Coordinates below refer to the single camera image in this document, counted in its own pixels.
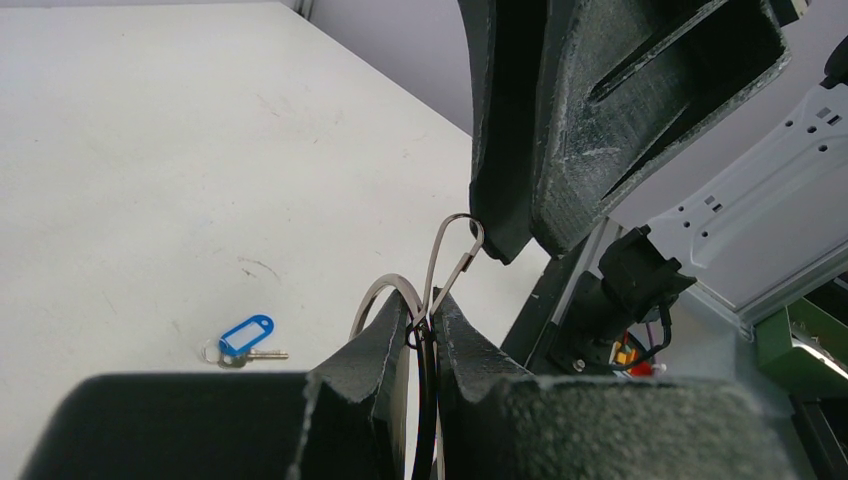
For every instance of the silver metal keyring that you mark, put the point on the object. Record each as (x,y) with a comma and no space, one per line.
(420,333)

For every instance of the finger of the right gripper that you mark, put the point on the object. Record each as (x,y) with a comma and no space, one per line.
(624,86)
(505,40)

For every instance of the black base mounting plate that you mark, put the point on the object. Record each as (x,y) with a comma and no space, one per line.
(536,340)

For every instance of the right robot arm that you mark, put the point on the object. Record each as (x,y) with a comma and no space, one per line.
(643,273)

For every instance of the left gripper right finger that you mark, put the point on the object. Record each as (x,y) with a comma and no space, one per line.
(711,415)

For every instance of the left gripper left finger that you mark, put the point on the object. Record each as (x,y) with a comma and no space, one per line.
(344,419)

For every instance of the aluminium front rail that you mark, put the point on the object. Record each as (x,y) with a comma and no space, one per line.
(700,300)

